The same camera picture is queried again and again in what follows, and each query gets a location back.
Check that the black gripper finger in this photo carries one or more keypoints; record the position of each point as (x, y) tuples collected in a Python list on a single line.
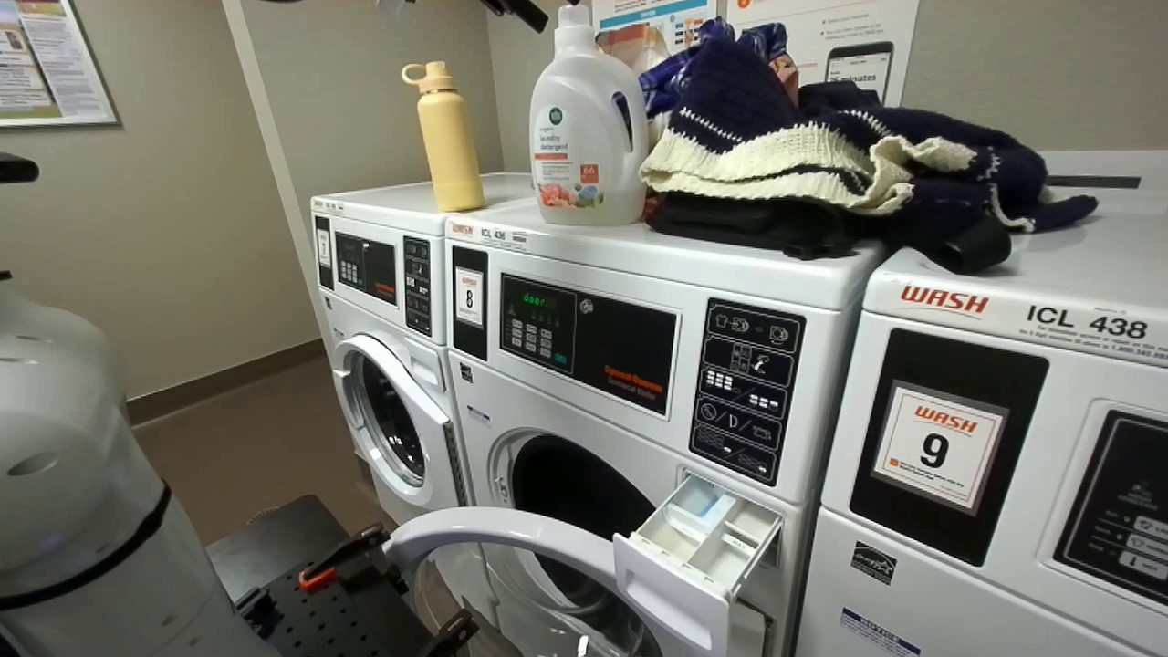
[(517, 13)]

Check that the translucent white detergent bottle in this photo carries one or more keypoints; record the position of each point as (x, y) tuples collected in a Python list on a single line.
[(584, 132)]

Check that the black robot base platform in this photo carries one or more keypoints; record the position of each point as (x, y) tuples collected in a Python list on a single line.
[(280, 548)]

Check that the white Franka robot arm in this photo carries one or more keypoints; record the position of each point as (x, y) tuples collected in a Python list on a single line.
[(76, 486)]

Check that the white washing machine number 8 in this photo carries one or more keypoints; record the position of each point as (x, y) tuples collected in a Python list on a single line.
[(584, 249)]

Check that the white washing machine unnumbered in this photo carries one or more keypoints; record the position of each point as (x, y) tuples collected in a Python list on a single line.
[(368, 215)]

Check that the white detergent drawer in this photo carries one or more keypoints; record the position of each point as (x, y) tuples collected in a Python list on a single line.
[(706, 535)]

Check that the white washing machine number 9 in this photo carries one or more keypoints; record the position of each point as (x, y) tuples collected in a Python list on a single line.
[(974, 587)]

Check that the yellow insulated water bottle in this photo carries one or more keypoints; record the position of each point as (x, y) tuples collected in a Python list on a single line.
[(447, 148)]

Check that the blue plaid cloth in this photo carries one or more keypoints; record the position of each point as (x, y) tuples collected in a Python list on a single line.
[(662, 74)]

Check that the black folded garment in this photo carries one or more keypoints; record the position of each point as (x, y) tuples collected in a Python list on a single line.
[(732, 224)]

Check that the navy and cream knit sweater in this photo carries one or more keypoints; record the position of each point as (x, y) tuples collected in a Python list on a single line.
[(791, 159)]

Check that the white closed washer door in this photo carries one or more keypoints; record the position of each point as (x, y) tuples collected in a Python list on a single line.
[(387, 422)]

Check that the white open washer door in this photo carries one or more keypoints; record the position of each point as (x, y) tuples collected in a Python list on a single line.
[(488, 530)]

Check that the orange and black clamp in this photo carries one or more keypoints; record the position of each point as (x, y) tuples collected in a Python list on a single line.
[(319, 576)]

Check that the black flat strip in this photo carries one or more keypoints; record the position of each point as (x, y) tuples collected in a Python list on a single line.
[(1095, 179)]

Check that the colourful wall poster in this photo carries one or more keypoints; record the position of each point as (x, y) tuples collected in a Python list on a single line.
[(659, 13)]

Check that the white wall instruction sign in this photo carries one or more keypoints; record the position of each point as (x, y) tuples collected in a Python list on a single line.
[(876, 37)]

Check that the framed wall poster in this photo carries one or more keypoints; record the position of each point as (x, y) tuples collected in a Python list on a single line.
[(50, 59)]

